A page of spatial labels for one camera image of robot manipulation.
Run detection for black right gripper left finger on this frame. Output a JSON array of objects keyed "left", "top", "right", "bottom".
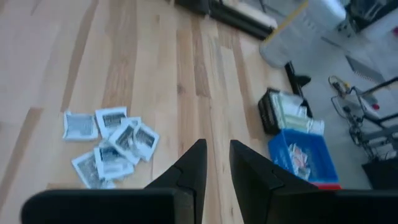
[{"left": 144, "top": 139, "right": 208, "bottom": 224}]

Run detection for white wipes canister yellow label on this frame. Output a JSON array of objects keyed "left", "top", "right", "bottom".
[{"left": 259, "top": 0, "right": 348, "bottom": 68}]

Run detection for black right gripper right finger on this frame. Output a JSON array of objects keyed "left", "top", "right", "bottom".
[{"left": 229, "top": 139, "right": 318, "bottom": 224}]

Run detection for black background equipment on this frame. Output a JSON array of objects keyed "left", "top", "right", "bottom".
[{"left": 345, "top": 0, "right": 398, "bottom": 32}]

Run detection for black floor box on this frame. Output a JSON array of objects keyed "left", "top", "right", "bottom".
[{"left": 361, "top": 157, "right": 398, "bottom": 190}]

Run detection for black slotted plastic basket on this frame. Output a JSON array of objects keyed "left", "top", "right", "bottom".
[{"left": 257, "top": 88, "right": 313, "bottom": 135}]

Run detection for grey stand with cables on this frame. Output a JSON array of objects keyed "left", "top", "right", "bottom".
[{"left": 328, "top": 74, "right": 398, "bottom": 159}]

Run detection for blue slotted plastic basket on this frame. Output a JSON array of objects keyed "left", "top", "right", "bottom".
[{"left": 267, "top": 129, "right": 340, "bottom": 184}]

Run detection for long plain white packet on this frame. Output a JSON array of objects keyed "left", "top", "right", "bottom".
[{"left": 273, "top": 91, "right": 307, "bottom": 118}]

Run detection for black frame clamp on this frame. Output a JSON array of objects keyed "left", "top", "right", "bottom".
[{"left": 284, "top": 61, "right": 312, "bottom": 98}]

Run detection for red slotted plastic basket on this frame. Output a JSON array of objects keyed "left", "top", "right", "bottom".
[{"left": 312, "top": 182, "right": 343, "bottom": 190}]

